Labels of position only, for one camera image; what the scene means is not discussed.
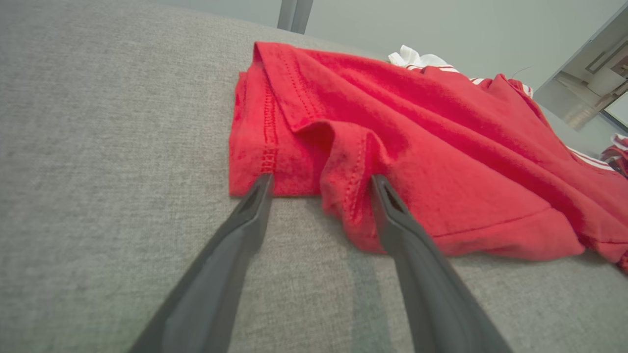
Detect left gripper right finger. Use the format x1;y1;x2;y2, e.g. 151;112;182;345
368;174;514;353

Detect grey metal post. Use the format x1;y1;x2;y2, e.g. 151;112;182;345
277;0;315;35

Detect grey fabric sofa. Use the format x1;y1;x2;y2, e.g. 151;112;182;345
0;0;628;353

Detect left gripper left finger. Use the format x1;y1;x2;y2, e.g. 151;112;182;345
128;172;275;353

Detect red white sports jersey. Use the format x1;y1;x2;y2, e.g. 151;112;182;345
228;41;628;274

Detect red shorts with white band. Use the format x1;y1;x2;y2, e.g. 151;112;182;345
601;133;628;178

